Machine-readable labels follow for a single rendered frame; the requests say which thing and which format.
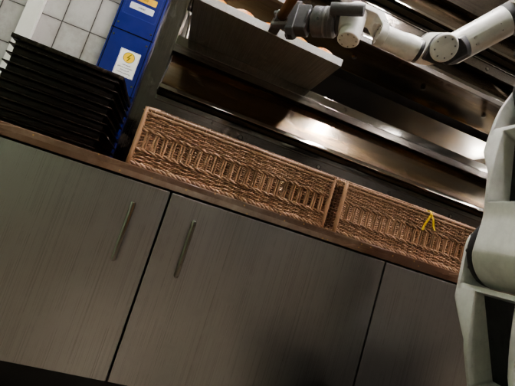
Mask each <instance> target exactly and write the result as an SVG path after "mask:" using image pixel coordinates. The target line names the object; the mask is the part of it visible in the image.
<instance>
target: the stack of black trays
mask: <svg viewBox="0 0 515 386"><path fill-rule="evenodd" d="M11 37H12V38H13V39H14V40H15V43H13V42H11V41H9V43H10V44H11V45H12V47H13V51H12V52H11V51H7V50H5V51H6V52H7V53H8V54H9V55H10V56H11V57H10V59H9V61H8V60H6V59H4V58H2V60H3V61H4V62H5V63H6V64H7V66H6V68H2V67H0V71H1V74H0V120H1V121H4V122H7V123H11V124H13V125H16V126H20V127H22V128H25V129H29V130H31V131H34V132H38V133H40V134H42V135H45V136H49V137H51V138H54V139H58V140H60V141H63V142H67V143H70V144H72V145H75V146H79V147H81V148H84V149H88V150H90V151H93V152H97V153H100V154H102V155H106V156H109V157H110V156H111V155H112V156H114V154H113V153H112V149H114V150H116V149H115V147H114V144H115V143H117V144H119V143H118V141H117V140H116V137H115V136H119V135H118V131H119V129H120V130H123V129H122V127H121V125H120V124H121V123H122V124H124V122H123V118H124V117H126V118H128V117H127V114H126V111H129V110H128V107H129V108H130V106H131V104H130V99H129V95H128V92H127V88H126V83H125V80H124V77H123V76H121V75H119V74H115V73H114V72H111V71H109V70H106V69H103V68H102V67H98V66H96V65H94V64H91V63H88V62H86V61H83V60H81V59H79V58H76V57H73V56H71V55H69V54H65V53H64V52H61V51H58V50H56V49H53V48H52V47H48V46H46V45H44V44H41V43H38V42H37V41H33V40H31V39H29V38H26V37H23V36H21V35H19V34H16V33H14V32H12V33H11ZM125 110H126V111H125Z"/></svg>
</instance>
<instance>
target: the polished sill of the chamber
mask: <svg viewBox="0 0 515 386"><path fill-rule="evenodd" d="M175 44H177V45H180V46H182V47H185V48H187V49H189V50H191V51H194V52H196V53H199V54H201V55H204V56H206V57H209V58H211V59H213V60H215V61H218V62H220V63H223V64H226V65H228V66H229V67H233V68H235V69H237V70H240V71H242V72H244V73H246V74H250V75H251V76H253V77H256V78H259V79H261V80H264V81H266V82H268V83H271V84H273V85H275V86H278V87H280V88H283V89H285V90H288V91H290V92H292V93H295V94H297V95H299V96H302V97H304V98H307V99H308V100H312V101H313V102H316V103H319V104H321V105H323V106H326V107H328V108H330V109H332V110H335V111H337V112H340V113H343V114H345V115H347V116H350V117H352V118H354V119H357V120H359V121H362V122H364V123H367V124H369V125H370V126H374V127H376V128H378V129H381V130H383V131H386V132H388V133H391V134H392V135H395V136H398V137H400V138H402V139H405V140H407V141H409V142H412V143H414V144H416V145H419V146H421V147H424V148H426V149H429V150H431V151H433V152H436V153H438V154H440V155H443V156H446V157H448V158H450V159H453V160H455V161H457V162H460V163H462V164H464V165H467V166H470V167H472V168H475V169H477V170H479V171H481V172H484V173H486V174H487V166H486V165H484V164H482V163H479V162H477V161H474V160H473V159H469V158H468V157H466V156H463V155H460V154H458V153H456V152H453V151H451V150H449V149H446V148H444V147H442V146H439V145H437V144H434V143H433V142H429V141H428V140H426V139H423V138H421V137H418V136H416V135H413V134H411V133H409V132H406V131H404V130H402V129H399V128H397V127H395V126H392V125H390V124H388V123H385V122H383V121H381V120H378V119H376V118H373V117H371V116H368V115H366V114H365V113H361V112H360V111H357V110H354V109H352V108H350V107H348V106H345V105H343V104H341V103H337V102H336V101H334V100H331V99H328V98H326V97H324V96H321V95H319V94H317V93H314V92H312V91H310V90H307V89H305V88H302V87H300V86H297V85H296V84H294V83H291V82H289V81H286V80H284V79H281V78H279V77H276V76H274V75H272V74H269V73H267V72H265V71H263V70H260V69H258V68H256V67H253V66H251V65H249V64H246V63H244V62H241V61H239V60H236V59H234V58H233V57H229V56H228V55H225V54H222V53H220V52H218V51H215V50H213V49H211V48H209V47H206V46H204V45H202V44H199V43H196V42H194V41H191V40H189V39H188V38H184V37H183V36H180V35H178V37H177V39H176V41H175Z"/></svg>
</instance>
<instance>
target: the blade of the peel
mask: <svg viewBox="0 0 515 386"><path fill-rule="evenodd" d="M269 27H270V25H269V24H267V23H265V22H263V21H261V20H259V19H257V18H254V17H252V16H250V15H248V14H246V13H244V12H242V11H239V10H237V9H236V8H233V7H231V6H230V5H227V4H225V3H224V2H220V1H219V0H194V3H193V9H192V18H191V24H190V29H189V40H191V41H194V42H196V43H199V44H202V45H204V46H206V47H209V48H211V49H213V50H215V51H218V52H220V53H222V54H225V55H228V56H229V57H233V58H234V59H236V60H239V61H241V62H244V63H246V64H249V65H251V66H253V67H256V68H258V69H260V70H263V71H265V72H267V73H269V74H272V75H274V76H276V77H279V78H281V79H284V80H286V81H289V82H291V83H294V84H296V85H297V86H300V87H302V88H305V89H307V90H312V89H313V88H314V87H315V86H316V85H317V84H319V83H320V82H322V81H323V80H325V79H326V78H327V77H328V76H329V75H331V74H332V73H333V72H335V71H336V70H338V69H339V68H340V67H341V66H342V63H343V59H341V58H338V57H336V56H334V55H332V54H330V53H328V52H326V51H324V50H321V49H319V48H318V47H315V46H313V45H312V44H309V43H307V42H305V41H302V40H300V39H299V38H295V39H294V40H287V39H286V38H285V33H284V31H282V30H279V32H278V33H277V35H275V34H272V33H270V32H269V31H268V29H269Z"/></svg>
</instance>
